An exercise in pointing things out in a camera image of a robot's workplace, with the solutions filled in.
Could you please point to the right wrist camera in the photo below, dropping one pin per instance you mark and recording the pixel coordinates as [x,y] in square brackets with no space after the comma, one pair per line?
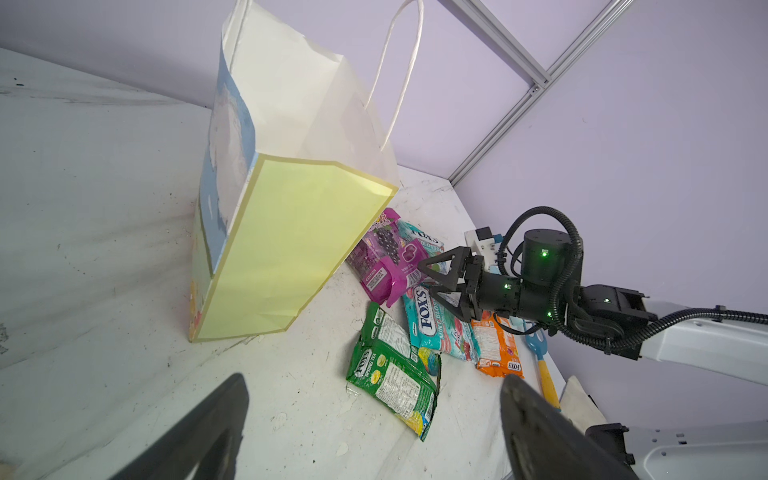
[483,242]

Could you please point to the green snack bag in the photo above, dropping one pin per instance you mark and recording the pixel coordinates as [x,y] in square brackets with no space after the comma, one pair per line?
[388,367]

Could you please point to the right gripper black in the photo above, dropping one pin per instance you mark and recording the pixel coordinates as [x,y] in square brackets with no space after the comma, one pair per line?
[480,290]

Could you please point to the teal fox's candy bag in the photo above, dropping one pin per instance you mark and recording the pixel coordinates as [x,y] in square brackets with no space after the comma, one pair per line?
[410,233]
[433,327]

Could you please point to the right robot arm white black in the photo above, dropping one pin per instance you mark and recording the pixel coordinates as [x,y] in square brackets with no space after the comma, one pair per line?
[539,282]

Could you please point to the blue toy shovel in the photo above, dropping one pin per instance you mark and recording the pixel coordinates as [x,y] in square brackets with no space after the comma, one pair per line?
[536,342]

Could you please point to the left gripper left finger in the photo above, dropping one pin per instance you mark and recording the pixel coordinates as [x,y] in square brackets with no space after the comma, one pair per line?
[202,445]

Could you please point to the teal Fox's candy bag rear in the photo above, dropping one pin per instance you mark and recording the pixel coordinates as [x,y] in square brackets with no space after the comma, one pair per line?
[410,233]

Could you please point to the purple grape candy bag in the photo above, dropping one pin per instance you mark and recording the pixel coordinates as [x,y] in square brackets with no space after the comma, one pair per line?
[386,263]

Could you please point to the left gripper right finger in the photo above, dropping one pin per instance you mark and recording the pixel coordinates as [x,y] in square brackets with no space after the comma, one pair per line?
[542,444]

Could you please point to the orange Fox's candy bag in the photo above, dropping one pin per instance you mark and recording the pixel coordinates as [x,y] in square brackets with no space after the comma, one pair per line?
[496,347]

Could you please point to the white paper gift bag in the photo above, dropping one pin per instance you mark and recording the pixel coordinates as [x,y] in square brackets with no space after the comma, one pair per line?
[298,166]

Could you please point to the white garden glove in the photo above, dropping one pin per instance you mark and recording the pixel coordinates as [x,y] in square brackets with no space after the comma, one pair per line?
[579,408]

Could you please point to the teal Fox's candy bag front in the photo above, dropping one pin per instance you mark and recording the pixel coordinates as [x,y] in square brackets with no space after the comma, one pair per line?
[433,327]

